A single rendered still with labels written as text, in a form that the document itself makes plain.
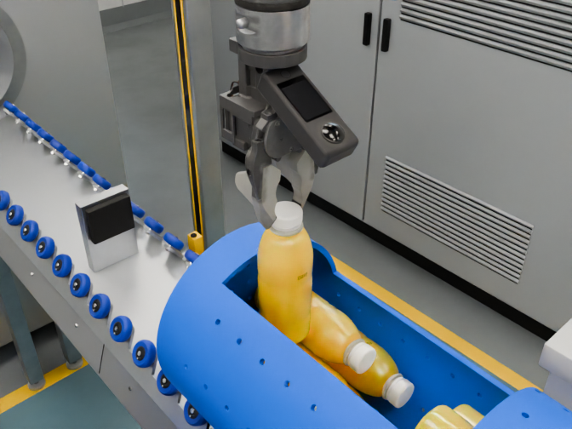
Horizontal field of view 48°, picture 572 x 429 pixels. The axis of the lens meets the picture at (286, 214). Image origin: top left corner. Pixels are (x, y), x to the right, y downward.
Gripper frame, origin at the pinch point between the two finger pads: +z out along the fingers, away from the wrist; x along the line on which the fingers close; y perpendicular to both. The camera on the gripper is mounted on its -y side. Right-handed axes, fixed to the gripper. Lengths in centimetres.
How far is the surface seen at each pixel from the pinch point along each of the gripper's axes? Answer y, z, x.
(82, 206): 52, 23, 4
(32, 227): 67, 33, 10
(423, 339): -12.5, 19.8, -13.5
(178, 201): 187, 130, -93
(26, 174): 97, 38, -1
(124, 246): 52, 35, -2
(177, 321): 7.3, 14.9, 12.0
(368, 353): -9.7, 19.6, -5.9
